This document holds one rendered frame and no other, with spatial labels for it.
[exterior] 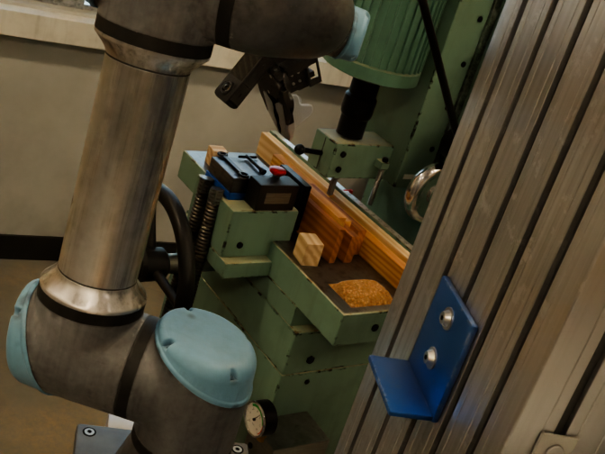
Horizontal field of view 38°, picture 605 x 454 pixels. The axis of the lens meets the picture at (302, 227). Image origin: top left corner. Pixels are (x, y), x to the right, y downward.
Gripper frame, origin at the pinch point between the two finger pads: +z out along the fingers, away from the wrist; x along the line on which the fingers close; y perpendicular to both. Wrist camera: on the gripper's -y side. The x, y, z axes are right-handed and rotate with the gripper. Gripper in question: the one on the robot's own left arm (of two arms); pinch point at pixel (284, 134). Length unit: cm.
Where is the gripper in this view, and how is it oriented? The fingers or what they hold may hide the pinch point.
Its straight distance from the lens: 149.0
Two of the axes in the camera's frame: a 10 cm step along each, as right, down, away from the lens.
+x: -5.3, -4.8, 7.0
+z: 1.7, 7.4, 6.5
